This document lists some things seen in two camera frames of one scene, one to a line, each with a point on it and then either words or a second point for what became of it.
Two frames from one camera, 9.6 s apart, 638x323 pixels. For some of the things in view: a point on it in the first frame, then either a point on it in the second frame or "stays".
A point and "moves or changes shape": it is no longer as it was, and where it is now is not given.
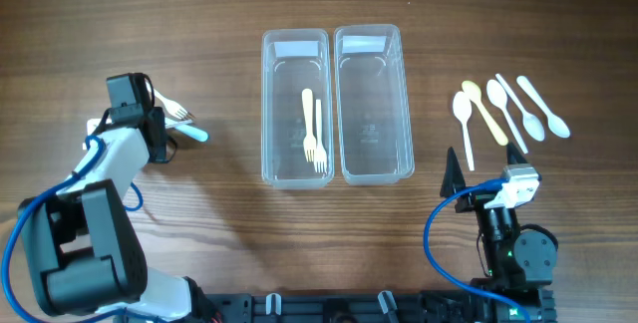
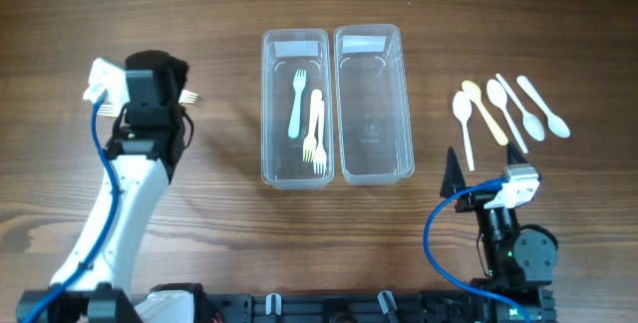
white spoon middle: x=496 y=95 stays
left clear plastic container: x=293 y=60 stays
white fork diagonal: x=321 y=153 stays
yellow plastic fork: x=309 y=143 moves or changes shape
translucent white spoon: x=530 y=122 stays
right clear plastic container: x=374 y=121 stays
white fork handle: x=171 y=107 moves or changes shape
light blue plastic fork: x=191 y=133 to x=299 y=82
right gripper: x=454 y=178 stays
